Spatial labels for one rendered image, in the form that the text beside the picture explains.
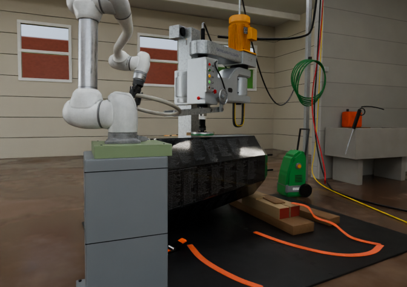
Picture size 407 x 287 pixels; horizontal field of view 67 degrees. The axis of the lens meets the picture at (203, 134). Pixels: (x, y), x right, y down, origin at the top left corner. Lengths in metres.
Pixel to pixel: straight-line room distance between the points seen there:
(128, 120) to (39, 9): 7.54
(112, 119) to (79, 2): 0.64
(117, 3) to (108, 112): 0.58
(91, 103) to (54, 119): 6.93
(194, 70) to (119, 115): 1.35
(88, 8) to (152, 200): 1.06
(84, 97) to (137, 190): 0.56
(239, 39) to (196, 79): 0.83
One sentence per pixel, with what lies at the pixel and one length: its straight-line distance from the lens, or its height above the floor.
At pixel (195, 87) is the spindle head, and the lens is 2.83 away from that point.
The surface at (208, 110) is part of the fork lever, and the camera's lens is 2.87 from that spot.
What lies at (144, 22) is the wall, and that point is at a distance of 9.17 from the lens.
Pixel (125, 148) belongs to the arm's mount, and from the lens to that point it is 1.54.
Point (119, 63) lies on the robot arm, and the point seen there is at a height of 1.37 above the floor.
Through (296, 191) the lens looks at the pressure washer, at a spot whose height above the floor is 0.07.
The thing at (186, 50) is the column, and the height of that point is 1.79.
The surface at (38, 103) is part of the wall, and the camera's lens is 8.67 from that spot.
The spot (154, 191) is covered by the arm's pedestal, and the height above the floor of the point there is 0.63.
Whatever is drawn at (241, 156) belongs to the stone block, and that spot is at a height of 0.65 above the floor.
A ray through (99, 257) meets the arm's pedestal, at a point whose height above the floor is 0.33.
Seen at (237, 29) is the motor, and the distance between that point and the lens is 3.48.
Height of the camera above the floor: 0.99
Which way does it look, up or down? 3 degrees down
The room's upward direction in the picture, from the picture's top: straight up
